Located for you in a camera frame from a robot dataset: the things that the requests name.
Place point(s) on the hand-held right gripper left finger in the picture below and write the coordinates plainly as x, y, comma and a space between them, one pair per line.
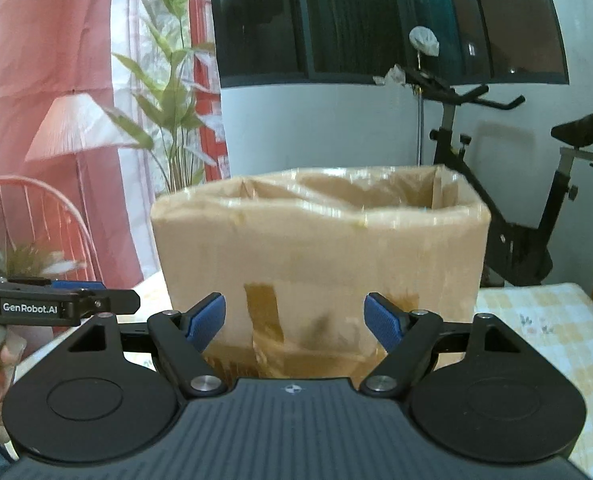
206, 321

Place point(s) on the pink printed backdrop cloth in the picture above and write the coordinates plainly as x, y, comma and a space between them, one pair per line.
41, 85

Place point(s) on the taped cardboard box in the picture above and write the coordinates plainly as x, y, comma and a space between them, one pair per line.
326, 240

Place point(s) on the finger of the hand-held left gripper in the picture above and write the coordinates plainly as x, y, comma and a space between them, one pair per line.
76, 285
111, 302

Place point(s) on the black exercise bike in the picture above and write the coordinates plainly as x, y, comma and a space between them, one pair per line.
521, 250

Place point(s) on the crumpled clear plastic bag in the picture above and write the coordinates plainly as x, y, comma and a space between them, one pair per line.
390, 74

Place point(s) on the white plastic bag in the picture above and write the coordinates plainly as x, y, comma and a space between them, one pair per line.
424, 40

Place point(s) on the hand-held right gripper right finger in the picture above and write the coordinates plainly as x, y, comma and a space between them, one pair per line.
384, 322

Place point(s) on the yellow checked tablecloth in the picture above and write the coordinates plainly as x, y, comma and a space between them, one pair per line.
551, 355

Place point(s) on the person's left hand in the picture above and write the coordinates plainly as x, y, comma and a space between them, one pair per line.
7, 362

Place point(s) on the dark window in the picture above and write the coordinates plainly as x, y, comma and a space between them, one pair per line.
376, 15

